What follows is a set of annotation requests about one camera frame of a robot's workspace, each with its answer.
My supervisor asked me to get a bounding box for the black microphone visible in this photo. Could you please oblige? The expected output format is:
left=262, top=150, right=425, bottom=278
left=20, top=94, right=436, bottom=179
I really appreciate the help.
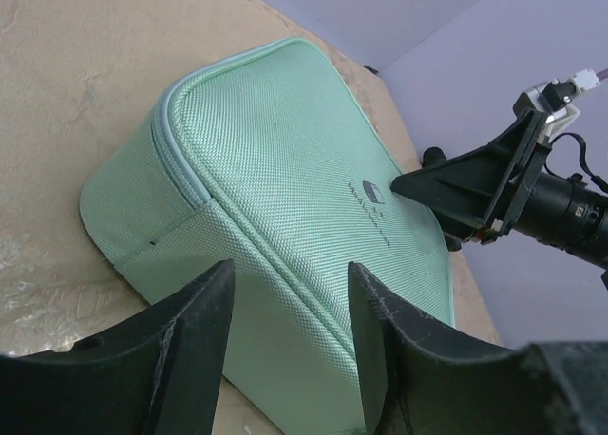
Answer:
left=421, top=145, right=465, bottom=254

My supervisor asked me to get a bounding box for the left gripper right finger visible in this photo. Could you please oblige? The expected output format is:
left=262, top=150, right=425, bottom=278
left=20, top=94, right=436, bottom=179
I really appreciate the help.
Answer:
left=348, top=262, right=607, bottom=434

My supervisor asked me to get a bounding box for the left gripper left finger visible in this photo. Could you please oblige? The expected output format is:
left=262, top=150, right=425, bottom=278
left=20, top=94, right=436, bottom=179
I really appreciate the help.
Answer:
left=1, top=259, right=235, bottom=434

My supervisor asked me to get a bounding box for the mint green medicine case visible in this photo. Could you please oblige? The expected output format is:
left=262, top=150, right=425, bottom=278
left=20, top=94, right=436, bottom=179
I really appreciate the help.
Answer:
left=79, top=38, right=454, bottom=434

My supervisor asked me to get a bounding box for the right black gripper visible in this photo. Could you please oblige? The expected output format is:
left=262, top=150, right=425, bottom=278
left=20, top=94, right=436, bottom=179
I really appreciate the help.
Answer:
left=390, top=110, right=607, bottom=264

